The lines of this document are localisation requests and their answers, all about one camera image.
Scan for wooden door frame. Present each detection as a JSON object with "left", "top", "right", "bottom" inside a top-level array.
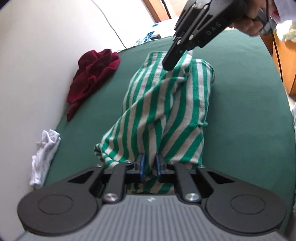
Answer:
[{"left": 143, "top": 0, "right": 172, "bottom": 22}]

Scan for grey wall cable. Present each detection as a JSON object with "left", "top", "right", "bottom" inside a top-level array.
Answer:
[{"left": 91, "top": 0, "right": 127, "bottom": 49}]

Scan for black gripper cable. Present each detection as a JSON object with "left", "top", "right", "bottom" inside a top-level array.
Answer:
[{"left": 266, "top": 0, "right": 285, "bottom": 82}]

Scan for white power strip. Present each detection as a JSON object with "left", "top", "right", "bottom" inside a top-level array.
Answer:
[{"left": 135, "top": 30, "right": 160, "bottom": 45}]

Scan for wooden bed frame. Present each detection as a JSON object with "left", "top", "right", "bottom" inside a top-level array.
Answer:
[{"left": 266, "top": 32, "right": 296, "bottom": 95}]

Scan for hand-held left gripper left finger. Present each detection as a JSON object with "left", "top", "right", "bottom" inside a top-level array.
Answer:
[{"left": 66, "top": 154, "right": 146, "bottom": 203}]

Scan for white desk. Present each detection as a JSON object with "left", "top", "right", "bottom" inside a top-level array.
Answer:
[{"left": 151, "top": 16, "right": 181, "bottom": 39}]

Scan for dark red garment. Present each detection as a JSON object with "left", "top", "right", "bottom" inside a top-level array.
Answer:
[{"left": 66, "top": 49, "right": 121, "bottom": 122}]

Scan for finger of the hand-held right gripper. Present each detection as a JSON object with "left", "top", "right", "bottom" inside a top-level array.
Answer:
[{"left": 162, "top": 35, "right": 196, "bottom": 70}]

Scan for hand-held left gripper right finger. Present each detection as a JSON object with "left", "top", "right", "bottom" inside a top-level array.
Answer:
[{"left": 155, "top": 154, "right": 234, "bottom": 202}]

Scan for green white striped shirt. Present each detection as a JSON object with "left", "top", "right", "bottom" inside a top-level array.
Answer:
[{"left": 94, "top": 50, "right": 216, "bottom": 194}]

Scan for white clothes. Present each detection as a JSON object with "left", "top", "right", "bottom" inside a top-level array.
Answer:
[{"left": 29, "top": 130, "right": 61, "bottom": 189}]

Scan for light green bedding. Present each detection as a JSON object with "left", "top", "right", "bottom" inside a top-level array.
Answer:
[{"left": 281, "top": 21, "right": 296, "bottom": 42}]

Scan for person's right hand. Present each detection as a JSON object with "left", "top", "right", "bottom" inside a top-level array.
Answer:
[{"left": 233, "top": 0, "right": 276, "bottom": 37}]

